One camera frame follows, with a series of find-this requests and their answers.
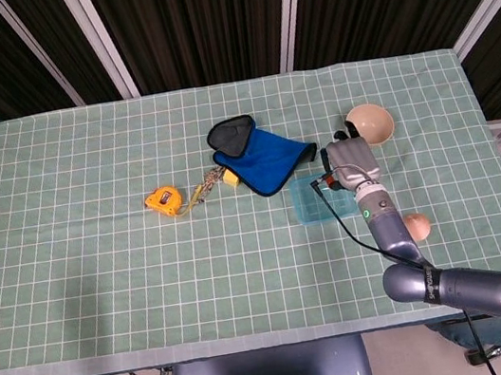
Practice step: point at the yellow tape measure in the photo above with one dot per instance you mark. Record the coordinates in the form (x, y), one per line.
(162, 202)

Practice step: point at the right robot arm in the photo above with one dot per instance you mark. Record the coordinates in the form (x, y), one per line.
(392, 231)

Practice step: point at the green checked tablecloth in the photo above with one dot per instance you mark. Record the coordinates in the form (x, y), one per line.
(93, 223)

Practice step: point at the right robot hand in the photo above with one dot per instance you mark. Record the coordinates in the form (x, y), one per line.
(352, 161)

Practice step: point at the translucent blue plastic lid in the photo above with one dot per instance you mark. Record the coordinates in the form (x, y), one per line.
(311, 206)

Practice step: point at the beige bowl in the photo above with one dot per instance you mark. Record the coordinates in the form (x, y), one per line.
(377, 123)

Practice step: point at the black chair caster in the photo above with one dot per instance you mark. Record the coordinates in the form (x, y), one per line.
(487, 354)

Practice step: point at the yellow foam block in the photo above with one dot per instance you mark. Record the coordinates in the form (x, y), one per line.
(231, 178)

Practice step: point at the blue cloth with grey lining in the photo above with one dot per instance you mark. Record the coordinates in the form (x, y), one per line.
(270, 160)

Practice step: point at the pink toy peach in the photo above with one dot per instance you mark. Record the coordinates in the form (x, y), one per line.
(421, 226)

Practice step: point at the black pleated curtain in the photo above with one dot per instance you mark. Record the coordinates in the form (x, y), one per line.
(202, 12)

